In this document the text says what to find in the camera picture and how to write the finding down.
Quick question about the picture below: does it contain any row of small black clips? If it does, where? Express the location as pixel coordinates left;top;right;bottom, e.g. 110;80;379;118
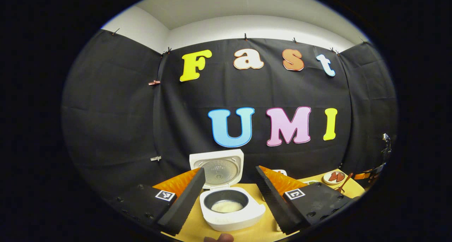
111;27;368;56

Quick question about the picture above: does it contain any black backdrop cloth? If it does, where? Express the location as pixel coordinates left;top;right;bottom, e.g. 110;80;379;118
61;29;399;200

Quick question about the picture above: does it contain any brown wooden spoon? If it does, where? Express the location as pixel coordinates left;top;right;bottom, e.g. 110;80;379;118
335;172;354;193

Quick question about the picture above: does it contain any white rice cooker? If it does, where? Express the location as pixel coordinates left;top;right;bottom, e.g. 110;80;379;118
189;149;266;232

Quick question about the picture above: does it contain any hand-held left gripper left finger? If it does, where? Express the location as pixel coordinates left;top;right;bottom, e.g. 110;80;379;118
117;167;206;236

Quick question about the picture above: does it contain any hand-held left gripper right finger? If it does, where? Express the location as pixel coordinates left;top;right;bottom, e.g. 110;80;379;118
255;165;353;235

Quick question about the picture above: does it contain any white oval plate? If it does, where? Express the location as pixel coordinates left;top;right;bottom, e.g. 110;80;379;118
323;170;346;185

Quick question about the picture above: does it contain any white rice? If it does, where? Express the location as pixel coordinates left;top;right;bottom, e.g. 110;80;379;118
211;200;244;213

